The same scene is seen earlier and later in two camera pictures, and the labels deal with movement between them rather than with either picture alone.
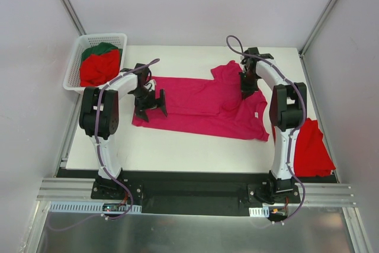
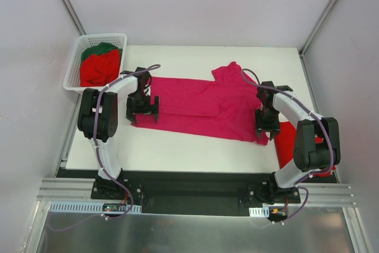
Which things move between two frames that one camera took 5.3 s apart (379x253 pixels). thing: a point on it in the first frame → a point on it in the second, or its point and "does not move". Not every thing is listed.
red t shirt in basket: (97, 70) does not move
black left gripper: (151, 103) → (142, 109)
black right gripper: (249, 87) → (267, 124)
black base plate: (166, 192) does not move
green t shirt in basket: (101, 48) does not move
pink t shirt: (212, 106) does not move
